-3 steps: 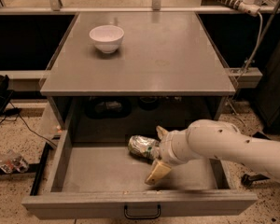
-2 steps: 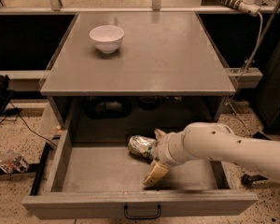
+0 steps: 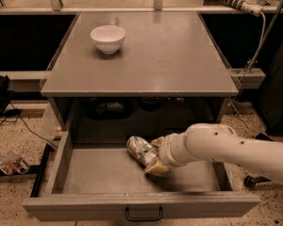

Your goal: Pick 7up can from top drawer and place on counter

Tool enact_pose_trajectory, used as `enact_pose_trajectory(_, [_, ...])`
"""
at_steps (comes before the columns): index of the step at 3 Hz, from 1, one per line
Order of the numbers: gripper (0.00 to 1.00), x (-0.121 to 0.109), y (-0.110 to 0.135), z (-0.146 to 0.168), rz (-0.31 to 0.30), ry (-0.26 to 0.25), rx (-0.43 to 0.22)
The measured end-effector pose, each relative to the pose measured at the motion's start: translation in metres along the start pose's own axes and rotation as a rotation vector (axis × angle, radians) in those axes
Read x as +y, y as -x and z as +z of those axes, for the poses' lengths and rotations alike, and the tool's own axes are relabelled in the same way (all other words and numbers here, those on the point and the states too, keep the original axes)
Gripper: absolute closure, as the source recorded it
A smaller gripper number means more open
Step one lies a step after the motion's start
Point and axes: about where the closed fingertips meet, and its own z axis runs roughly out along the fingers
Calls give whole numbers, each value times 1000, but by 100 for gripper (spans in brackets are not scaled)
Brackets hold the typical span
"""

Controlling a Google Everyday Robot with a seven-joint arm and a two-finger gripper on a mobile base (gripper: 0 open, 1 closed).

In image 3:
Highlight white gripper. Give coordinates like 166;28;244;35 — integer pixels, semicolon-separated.
144;133;198;174

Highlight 7up can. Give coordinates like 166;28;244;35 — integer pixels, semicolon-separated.
126;136;158;167

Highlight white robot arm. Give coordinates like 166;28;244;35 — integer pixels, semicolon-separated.
151;123;283;185

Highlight grey open top drawer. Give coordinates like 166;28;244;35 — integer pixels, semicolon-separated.
22;97;261;222

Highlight grey cabinet counter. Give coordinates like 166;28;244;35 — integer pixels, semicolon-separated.
42;11;238;98

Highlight white ceramic bowl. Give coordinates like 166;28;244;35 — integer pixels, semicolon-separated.
90;25;126;55

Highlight clear plastic bottle on floor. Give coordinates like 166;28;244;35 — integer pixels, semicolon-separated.
0;151;29;175

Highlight white power strip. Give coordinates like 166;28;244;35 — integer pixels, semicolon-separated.
219;0;263;16

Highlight black drawer handle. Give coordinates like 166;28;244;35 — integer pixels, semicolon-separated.
125;207;163;222

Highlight black floor cable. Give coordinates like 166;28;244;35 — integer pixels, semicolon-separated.
0;101;59;149

